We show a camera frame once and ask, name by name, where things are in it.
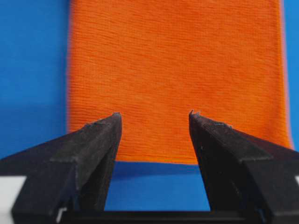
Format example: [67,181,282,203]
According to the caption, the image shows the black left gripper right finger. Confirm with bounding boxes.
[189,113,299,224]

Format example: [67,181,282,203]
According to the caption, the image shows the orange towel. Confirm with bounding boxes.
[68,0,292,164]

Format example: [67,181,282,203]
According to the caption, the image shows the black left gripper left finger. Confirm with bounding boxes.
[0,113,122,224]

